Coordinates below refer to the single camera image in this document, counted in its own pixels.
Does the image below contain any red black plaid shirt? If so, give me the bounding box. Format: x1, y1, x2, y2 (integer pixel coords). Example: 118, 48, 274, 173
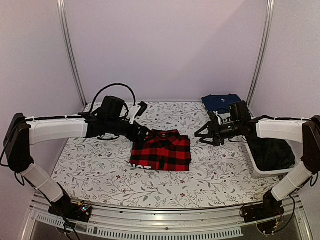
129, 129, 192, 172

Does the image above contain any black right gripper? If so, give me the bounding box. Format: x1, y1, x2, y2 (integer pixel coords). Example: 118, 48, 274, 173
195, 120, 242, 147

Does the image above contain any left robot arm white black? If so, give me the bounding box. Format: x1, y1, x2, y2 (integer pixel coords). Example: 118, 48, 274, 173
0, 96, 150, 217

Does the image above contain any left aluminium frame post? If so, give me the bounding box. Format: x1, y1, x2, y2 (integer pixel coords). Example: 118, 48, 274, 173
56, 0, 87, 107

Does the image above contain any dark green plaid garment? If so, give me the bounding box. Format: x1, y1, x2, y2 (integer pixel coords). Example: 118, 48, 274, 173
247, 138, 295, 171

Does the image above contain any right aluminium frame post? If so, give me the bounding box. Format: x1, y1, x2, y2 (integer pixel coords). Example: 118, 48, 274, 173
246, 0, 275, 107

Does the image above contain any aluminium frame post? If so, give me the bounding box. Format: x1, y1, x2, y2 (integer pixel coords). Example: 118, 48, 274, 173
246, 0, 275, 107
56, 0, 87, 107

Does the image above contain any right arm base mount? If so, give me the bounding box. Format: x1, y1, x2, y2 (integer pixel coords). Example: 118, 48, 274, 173
239, 191, 285, 235

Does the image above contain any folded navy blue shirt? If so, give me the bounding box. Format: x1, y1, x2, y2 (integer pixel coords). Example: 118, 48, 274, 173
201, 94, 242, 123

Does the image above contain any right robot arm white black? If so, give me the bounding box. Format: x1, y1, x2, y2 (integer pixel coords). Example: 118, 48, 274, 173
194, 101, 320, 218

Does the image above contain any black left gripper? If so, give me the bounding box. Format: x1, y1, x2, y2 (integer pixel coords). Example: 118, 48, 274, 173
106, 117, 156, 145

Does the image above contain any aluminium front rail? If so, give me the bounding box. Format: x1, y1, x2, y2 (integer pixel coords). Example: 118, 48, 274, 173
21, 194, 314, 240

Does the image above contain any floral patterned table cloth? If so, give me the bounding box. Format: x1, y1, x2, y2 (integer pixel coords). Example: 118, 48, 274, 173
52, 102, 279, 209

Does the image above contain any white plastic laundry basket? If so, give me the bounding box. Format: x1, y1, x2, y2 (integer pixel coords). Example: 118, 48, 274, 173
241, 143, 302, 179

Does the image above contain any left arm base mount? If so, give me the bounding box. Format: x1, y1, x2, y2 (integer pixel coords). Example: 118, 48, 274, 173
48, 192, 92, 223

